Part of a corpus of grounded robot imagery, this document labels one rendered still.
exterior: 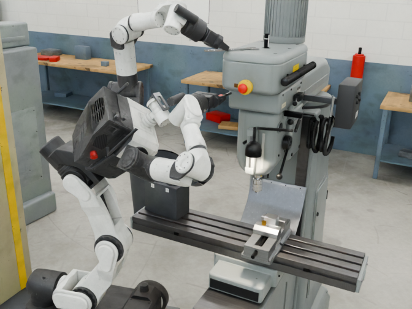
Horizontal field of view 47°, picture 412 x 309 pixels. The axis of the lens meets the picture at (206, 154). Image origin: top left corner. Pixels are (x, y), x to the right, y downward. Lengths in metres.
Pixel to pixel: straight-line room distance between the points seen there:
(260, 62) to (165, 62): 5.45
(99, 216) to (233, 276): 0.70
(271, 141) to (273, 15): 0.58
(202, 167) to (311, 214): 1.24
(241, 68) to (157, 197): 0.96
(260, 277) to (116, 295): 0.81
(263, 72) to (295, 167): 0.86
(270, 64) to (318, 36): 4.51
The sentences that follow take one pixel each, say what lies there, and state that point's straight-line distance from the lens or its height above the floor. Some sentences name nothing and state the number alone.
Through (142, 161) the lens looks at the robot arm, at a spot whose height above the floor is 1.52.
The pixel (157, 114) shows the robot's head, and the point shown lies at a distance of 1.94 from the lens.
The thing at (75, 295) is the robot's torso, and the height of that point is 0.72.
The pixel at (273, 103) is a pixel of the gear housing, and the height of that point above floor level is 1.68.
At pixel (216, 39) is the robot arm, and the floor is 1.94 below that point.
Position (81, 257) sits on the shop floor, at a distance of 4.08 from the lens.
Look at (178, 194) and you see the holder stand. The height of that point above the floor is 1.09.
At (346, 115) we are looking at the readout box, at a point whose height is 1.58.
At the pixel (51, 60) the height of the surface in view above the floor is 0.90.
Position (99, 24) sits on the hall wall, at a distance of 7.95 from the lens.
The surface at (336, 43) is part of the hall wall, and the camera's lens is 6.36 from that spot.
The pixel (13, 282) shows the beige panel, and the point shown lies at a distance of 3.69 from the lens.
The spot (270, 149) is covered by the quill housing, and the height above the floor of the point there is 1.45.
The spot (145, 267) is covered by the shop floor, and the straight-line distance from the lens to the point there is 3.88.
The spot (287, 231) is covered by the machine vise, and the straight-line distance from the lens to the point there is 2.48.
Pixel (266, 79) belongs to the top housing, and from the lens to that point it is 1.91.
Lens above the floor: 2.19
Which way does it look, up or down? 21 degrees down
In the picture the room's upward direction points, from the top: 1 degrees clockwise
